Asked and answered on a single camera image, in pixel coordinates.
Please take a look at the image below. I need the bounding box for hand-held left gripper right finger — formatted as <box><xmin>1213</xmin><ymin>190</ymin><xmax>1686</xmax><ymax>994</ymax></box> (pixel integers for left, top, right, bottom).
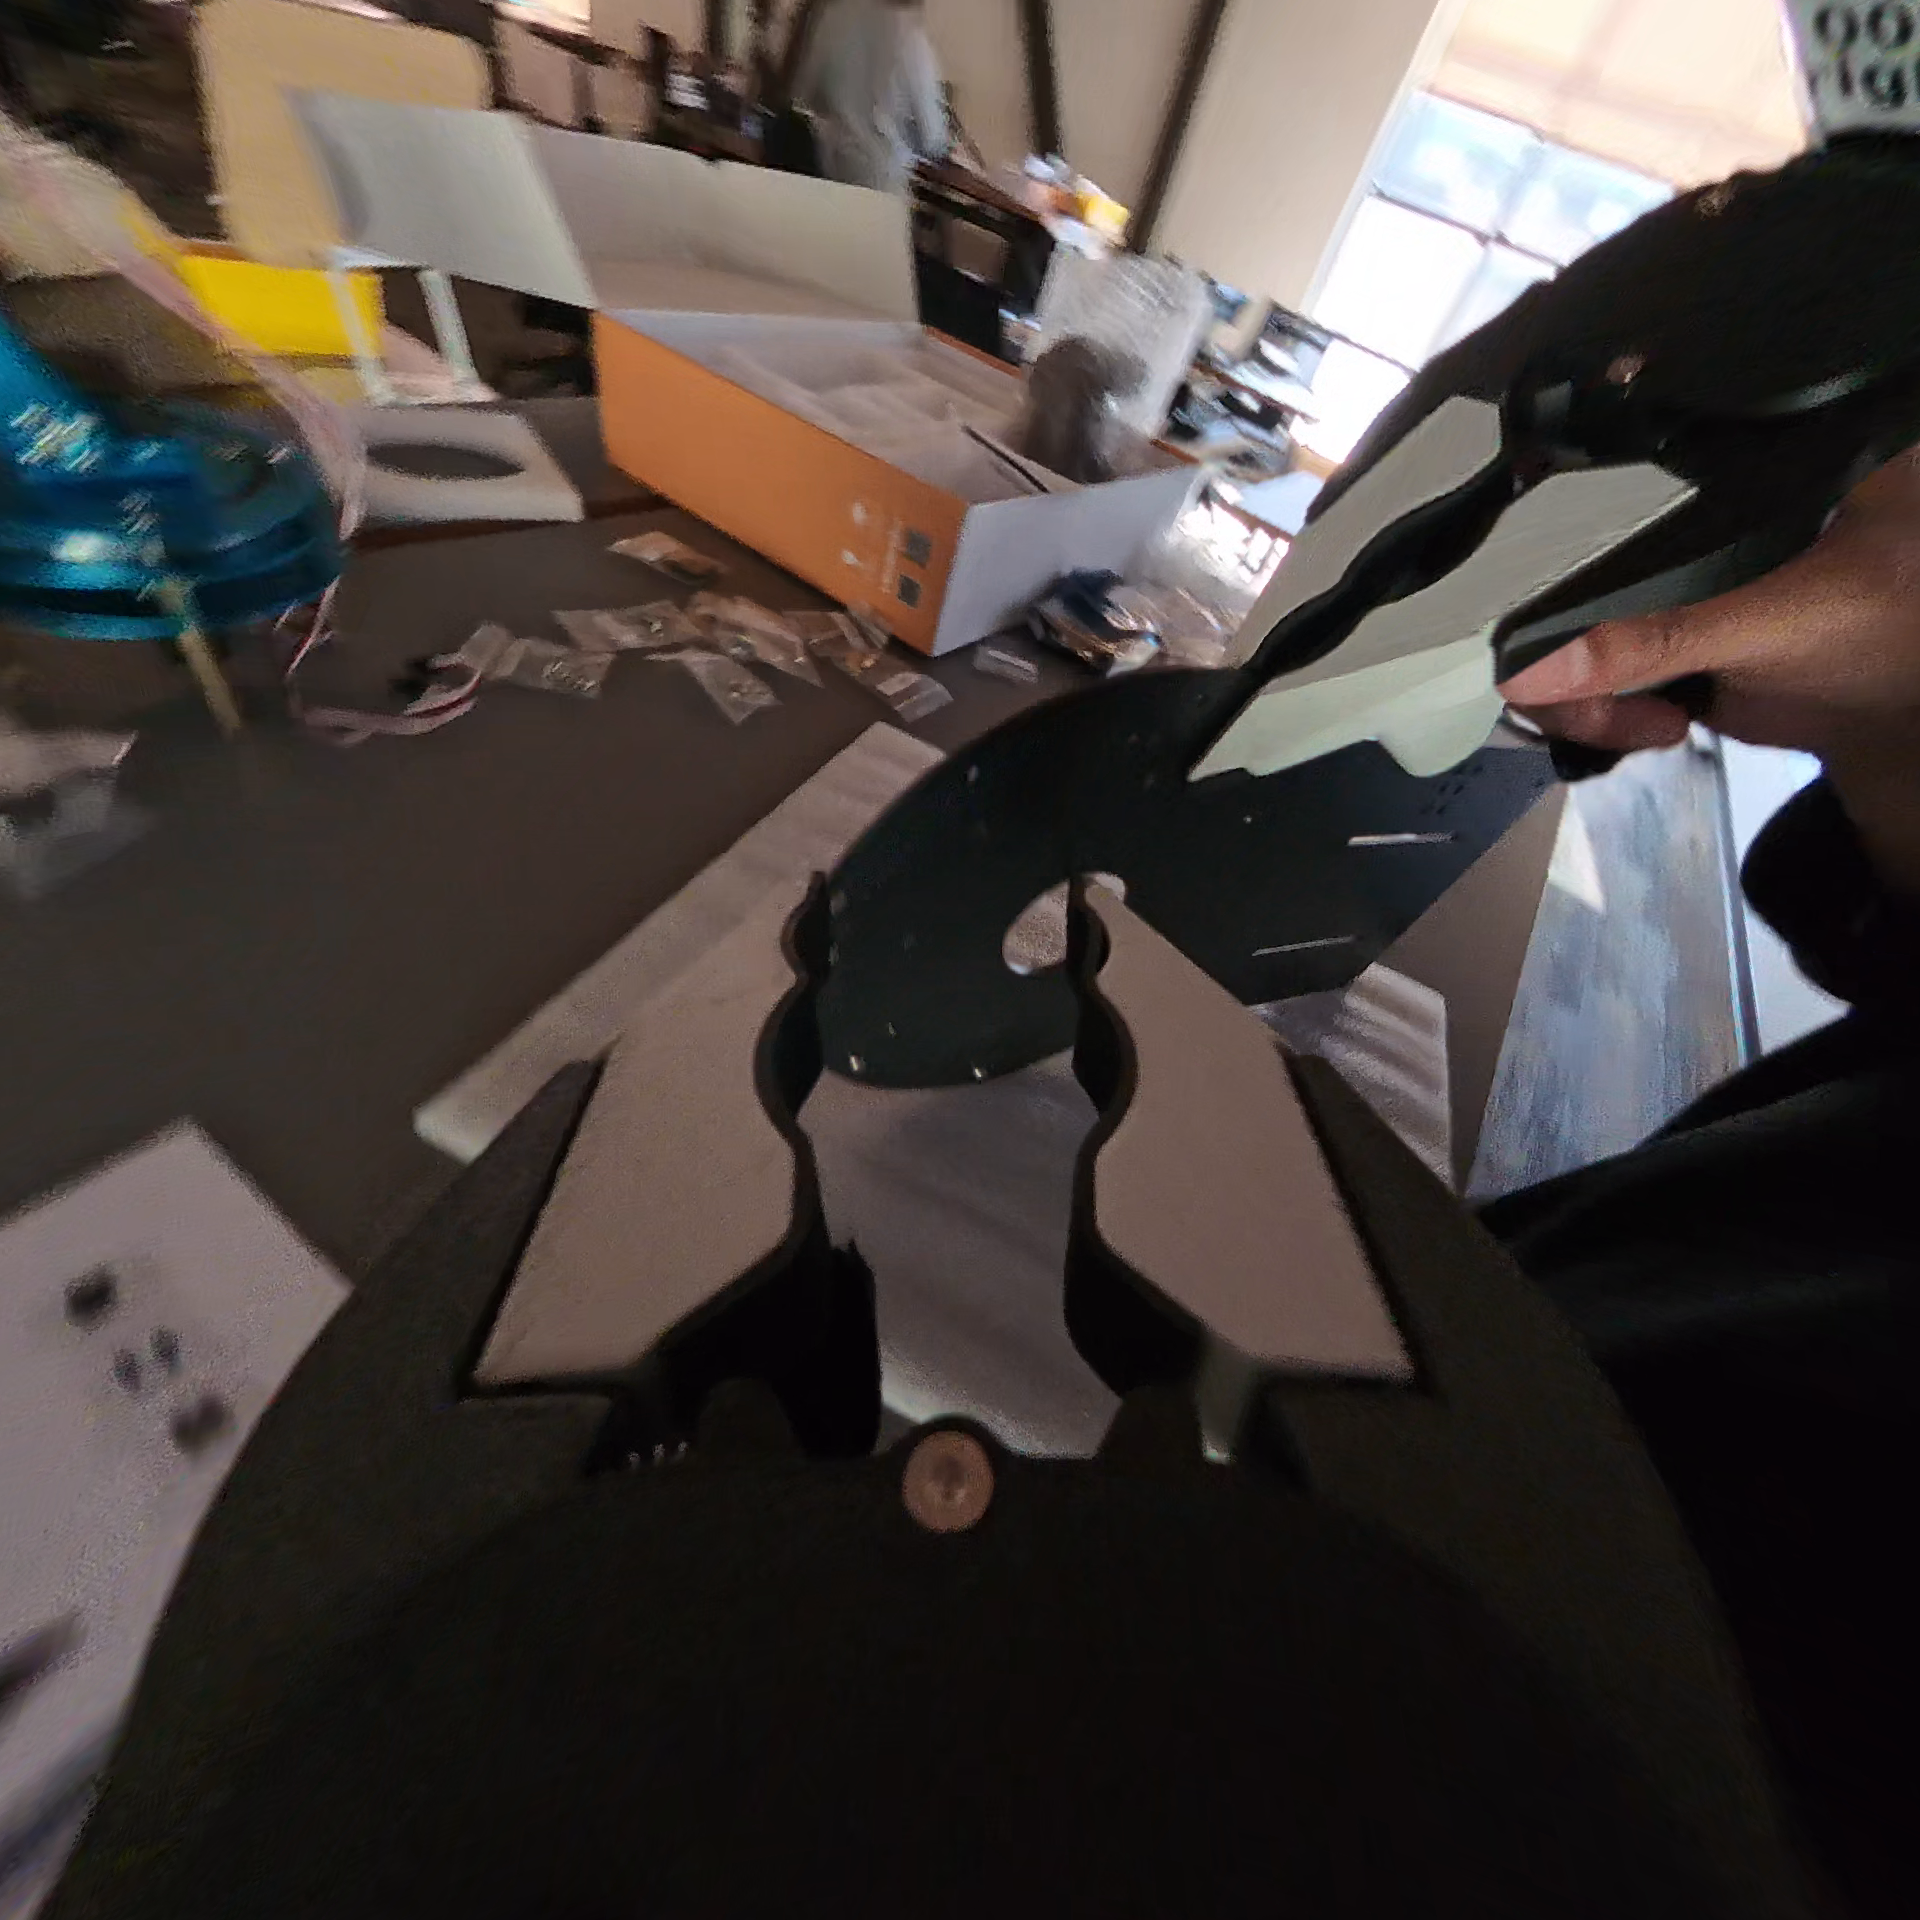
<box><xmin>1057</xmin><ymin>878</ymin><xmax>1417</xmax><ymax>1465</ymax></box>

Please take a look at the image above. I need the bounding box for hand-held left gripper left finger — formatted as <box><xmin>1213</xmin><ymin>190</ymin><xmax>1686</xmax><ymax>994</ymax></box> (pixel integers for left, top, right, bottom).
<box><xmin>470</xmin><ymin>873</ymin><xmax>834</xmax><ymax>1397</ymax></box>

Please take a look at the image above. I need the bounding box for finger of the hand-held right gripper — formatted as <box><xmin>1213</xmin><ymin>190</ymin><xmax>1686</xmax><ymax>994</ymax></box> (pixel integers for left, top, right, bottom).
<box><xmin>1227</xmin><ymin>393</ymin><xmax>1517</xmax><ymax>674</ymax></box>
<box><xmin>1190</xmin><ymin>461</ymin><xmax>1700</xmax><ymax>782</ymax></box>

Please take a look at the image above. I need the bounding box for black metal base plate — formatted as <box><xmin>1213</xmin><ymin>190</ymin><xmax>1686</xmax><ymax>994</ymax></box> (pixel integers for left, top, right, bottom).
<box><xmin>815</xmin><ymin>661</ymin><xmax>1561</xmax><ymax>1085</ymax></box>

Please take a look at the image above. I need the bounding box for person's right hand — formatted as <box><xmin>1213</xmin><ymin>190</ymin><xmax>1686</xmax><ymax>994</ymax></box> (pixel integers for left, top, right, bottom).
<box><xmin>1506</xmin><ymin>456</ymin><xmax>1920</xmax><ymax>754</ymax></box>

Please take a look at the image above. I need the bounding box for white foam sheet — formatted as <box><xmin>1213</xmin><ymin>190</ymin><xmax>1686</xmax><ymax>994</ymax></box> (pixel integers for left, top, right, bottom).
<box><xmin>411</xmin><ymin>721</ymin><xmax>1466</xmax><ymax>1448</ymax></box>

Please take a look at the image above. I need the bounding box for bubble wrap bundle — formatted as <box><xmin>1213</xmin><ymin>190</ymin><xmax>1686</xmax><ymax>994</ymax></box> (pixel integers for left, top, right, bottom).
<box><xmin>1025</xmin><ymin>247</ymin><xmax>1213</xmax><ymax>484</ymax></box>

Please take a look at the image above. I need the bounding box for silver foil bag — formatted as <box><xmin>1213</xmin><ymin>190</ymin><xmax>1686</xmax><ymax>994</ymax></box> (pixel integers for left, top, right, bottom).
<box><xmin>1031</xmin><ymin>568</ymin><xmax>1169</xmax><ymax>672</ymax></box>

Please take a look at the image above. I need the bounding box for pile of small hardware bags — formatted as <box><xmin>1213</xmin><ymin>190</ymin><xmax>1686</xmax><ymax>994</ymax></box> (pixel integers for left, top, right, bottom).
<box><xmin>398</xmin><ymin>526</ymin><xmax>1038</xmax><ymax>729</ymax></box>

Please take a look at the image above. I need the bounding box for instruction booklet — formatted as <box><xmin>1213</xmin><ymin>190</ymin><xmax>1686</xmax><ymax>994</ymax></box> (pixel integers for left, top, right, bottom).
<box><xmin>0</xmin><ymin>1118</ymin><xmax>354</xmax><ymax>1920</ymax></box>

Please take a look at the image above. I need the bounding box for orange white cardboard box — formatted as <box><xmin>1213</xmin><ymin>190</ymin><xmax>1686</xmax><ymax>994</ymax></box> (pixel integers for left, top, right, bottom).
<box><xmin>286</xmin><ymin>86</ymin><xmax>1202</xmax><ymax>658</ymax></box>

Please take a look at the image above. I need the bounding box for yellow bin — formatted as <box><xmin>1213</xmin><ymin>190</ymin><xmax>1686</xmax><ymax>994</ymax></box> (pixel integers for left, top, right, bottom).
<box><xmin>129</xmin><ymin>201</ymin><xmax>388</xmax><ymax>368</ymax></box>

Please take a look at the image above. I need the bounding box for beige partition panel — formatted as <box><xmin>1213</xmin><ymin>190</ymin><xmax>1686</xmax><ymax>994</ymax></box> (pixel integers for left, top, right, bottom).
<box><xmin>191</xmin><ymin>0</ymin><xmax>490</xmax><ymax>249</ymax></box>

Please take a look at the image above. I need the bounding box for white foam frame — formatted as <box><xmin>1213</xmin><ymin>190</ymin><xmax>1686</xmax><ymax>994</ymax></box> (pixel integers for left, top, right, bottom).
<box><xmin>353</xmin><ymin>405</ymin><xmax>587</xmax><ymax>529</ymax></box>

